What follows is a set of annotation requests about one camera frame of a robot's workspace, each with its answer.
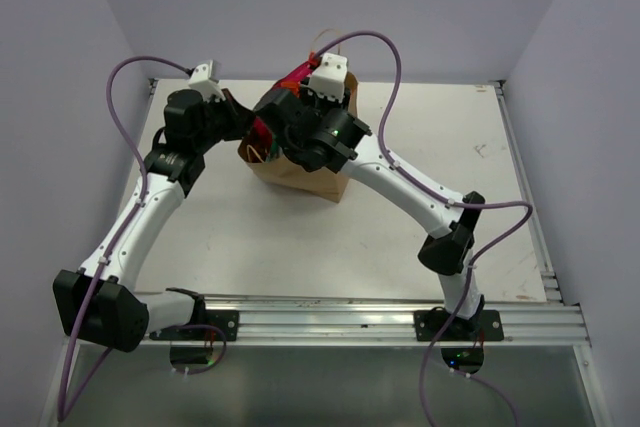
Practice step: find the green Fox's candy bag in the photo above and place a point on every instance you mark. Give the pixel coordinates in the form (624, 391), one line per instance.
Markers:
(274, 151)

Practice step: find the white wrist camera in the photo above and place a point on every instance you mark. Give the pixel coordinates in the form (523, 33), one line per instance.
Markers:
(204, 80)
(327, 80)

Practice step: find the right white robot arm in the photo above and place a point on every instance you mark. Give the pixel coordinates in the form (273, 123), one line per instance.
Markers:
(318, 134)

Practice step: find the pink snack bag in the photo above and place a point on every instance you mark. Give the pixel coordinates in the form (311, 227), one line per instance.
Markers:
(302, 71)

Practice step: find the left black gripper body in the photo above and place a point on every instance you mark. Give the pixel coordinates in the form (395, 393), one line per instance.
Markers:
(222, 123)

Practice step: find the aluminium mounting rail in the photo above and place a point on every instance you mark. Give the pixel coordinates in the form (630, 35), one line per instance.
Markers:
(339, 322)

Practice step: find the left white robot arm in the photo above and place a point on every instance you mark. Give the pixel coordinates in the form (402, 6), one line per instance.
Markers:
(97, 302)

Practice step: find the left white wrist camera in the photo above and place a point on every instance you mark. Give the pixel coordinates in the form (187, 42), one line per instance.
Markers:
(204, 80)

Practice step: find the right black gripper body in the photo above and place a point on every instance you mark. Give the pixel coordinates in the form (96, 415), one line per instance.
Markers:
(319, 105)

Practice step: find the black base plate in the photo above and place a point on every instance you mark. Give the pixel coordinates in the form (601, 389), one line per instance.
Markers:
(486, 326)
(227, 321)

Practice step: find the brown paper bag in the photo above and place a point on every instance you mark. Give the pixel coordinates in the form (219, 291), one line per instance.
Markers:
(281, 172)

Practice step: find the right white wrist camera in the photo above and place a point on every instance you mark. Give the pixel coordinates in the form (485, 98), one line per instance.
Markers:
(327, 80)

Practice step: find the orange red snack bag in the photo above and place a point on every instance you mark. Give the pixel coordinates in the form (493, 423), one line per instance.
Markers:
(291, 85)

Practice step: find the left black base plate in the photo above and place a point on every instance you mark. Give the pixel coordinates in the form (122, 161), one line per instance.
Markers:
(227, 321)

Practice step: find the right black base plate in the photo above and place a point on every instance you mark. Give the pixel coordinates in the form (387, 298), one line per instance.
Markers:
(486, 326)

